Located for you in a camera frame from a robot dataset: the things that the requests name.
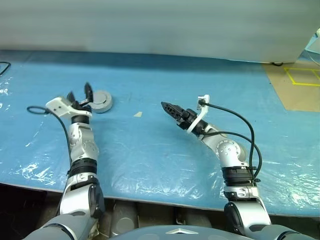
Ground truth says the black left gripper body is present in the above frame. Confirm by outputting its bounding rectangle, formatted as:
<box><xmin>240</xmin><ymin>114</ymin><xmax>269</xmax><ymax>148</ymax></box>
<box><xmin>70</xmin><ymin>98</ymin><xmax>93</xmax><ymax>113</ymax></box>

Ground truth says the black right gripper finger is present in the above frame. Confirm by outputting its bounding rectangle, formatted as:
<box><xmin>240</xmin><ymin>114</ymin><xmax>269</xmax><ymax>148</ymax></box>
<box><xmin>163</xmin><ymin>106</ymin><xmax>183</xmax><ymax>122</ymax></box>
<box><xmin>160</xmin><ymin>101</ymin><xmax>186</xmax><ymax>117</ymax></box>

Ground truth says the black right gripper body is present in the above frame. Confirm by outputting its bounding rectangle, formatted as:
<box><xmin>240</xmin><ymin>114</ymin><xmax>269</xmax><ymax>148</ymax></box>
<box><xmin>175</xmin><ymin>108</ymin><xmax>200</xmax><ymax>131</ymax></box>

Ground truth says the round grey motor lid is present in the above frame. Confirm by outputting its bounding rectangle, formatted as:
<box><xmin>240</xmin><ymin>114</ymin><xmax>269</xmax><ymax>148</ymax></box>
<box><xmin>92</xmin><ymin>90</ymin><xmax>112</xmax><ymax>107</ymax></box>

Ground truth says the round grey motor housing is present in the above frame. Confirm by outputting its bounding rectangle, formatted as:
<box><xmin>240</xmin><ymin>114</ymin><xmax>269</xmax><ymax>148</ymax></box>
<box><xmin>92</xmin><ymin>99</ymin><xmax>114</xmax><ymax>114</ymax></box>

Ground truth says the blue plastic table cover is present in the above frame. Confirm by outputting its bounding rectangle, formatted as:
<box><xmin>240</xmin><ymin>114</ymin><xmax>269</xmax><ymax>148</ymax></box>
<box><xmin>0</xmin><ymin>49</ymin><xmax>320</xmax><ymax>217</ymax></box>

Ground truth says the white backdrop panel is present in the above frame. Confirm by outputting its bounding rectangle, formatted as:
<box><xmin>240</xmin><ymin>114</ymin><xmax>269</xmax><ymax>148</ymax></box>
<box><xmin>0</xmin><ymin>0</ymin><xmax>320</xmax><ymax>64</ymax></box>

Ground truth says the brown cardboard sheet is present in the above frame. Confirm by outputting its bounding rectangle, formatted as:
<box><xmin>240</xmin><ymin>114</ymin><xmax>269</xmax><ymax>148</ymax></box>
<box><xmin>260</xmin><ymin>55</ymin><xmax>320</xmax><ymax>113</ymax></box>

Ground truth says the dark grey rounded cylinder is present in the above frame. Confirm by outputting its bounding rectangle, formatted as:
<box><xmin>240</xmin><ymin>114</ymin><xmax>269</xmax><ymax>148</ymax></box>
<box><xmin>112</xmin><ymin>200</ymin><xmax>139</xmax><ymax>236</ymax></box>

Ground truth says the grey robot torso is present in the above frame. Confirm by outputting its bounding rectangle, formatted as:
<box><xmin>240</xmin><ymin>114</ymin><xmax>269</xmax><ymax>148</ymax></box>
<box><xmin>119</xmin><ymin>224</ymin><xmax>241</xmax><ymax>240</ymax></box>

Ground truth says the light blue plastic sheet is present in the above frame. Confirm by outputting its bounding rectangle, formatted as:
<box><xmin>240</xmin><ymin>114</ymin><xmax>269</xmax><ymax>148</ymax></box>
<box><xmin>302</xmin><ymin>33</ymin><xmax>320</xmax><ymax>61</ymax></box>

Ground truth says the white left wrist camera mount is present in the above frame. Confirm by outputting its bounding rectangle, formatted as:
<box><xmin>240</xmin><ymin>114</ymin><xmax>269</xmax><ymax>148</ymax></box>
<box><xmin>45</xmin><ymin>96</ymin><xmax>92</xmax><ymax>118</ymax></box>

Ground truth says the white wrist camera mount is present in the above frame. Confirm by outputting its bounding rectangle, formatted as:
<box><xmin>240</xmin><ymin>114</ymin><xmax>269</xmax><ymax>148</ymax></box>
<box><xmin>187</xmin><ymin>94</ymin><xmax>211</xmax><ymax>135</ymax></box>
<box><xmin>45</xmin><ymin>96</ymin><xmax>92</xmax><ymax>118</ymax></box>

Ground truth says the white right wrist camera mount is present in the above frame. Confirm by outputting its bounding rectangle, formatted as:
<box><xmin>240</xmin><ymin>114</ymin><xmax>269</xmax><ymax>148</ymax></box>
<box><xmin>187</xmin><ymin>94</ymin><xmax>211</xmax><ymax>135</ymax></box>

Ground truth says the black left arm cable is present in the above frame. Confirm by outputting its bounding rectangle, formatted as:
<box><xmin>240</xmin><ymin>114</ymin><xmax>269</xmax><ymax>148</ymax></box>
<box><xmin>26</xmin><ymin>105</ymin><xmax>74</xmax><ymax>176</ymax></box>

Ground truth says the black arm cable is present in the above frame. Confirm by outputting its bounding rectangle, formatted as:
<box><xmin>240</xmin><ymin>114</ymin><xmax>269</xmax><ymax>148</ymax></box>
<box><xmin>198</xmin><ymin>99</ymin><xmax>264</xmax><ymax>185</ymax></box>
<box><xmin>26</xmin><ymin>105</ymin><xmax>74</xmax><ymax>176</ymax></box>

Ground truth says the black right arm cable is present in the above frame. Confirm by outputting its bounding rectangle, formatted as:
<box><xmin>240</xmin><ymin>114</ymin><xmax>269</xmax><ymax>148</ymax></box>
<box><xmin>198</xmin><ymin>99</ymin><xmax>264</xmax><ymax>185</ymax></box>

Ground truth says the thin black loose cable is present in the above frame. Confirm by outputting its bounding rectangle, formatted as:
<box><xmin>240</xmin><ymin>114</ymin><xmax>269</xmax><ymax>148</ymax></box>
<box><xmin>0</xmin><ymin>60</ymin><xmax>12</xmax><ymax>76</ymax></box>

